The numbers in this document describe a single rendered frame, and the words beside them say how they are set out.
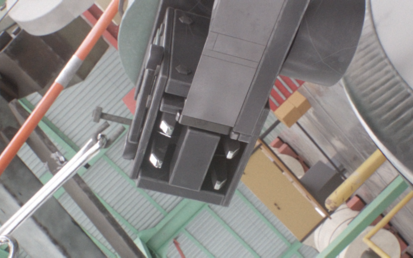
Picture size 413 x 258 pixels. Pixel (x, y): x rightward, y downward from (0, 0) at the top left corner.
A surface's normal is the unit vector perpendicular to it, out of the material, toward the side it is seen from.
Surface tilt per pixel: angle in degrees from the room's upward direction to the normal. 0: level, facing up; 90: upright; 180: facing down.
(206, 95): 65
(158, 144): 137
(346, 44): 80
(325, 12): 100
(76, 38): 125
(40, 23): 50
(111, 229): 33
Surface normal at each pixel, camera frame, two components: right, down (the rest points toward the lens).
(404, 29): -0.63, -0.66
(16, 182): 0.73, -0.36
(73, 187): -0.61, 0.56
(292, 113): 0.49, 0.48
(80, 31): 0.65, -0.18
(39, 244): -0.35, 0.54
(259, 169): 0.29, 0.27
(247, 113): 0.00, 0.59
